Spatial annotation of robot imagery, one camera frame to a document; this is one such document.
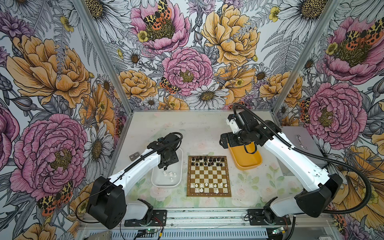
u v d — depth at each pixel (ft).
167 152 1.91
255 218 2.40
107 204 1.34
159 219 2.40
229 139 2.15
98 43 2.74
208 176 2.86
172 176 2.86
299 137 2.82
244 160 3.02
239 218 2.50
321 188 1.30
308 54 2.91
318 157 1.38
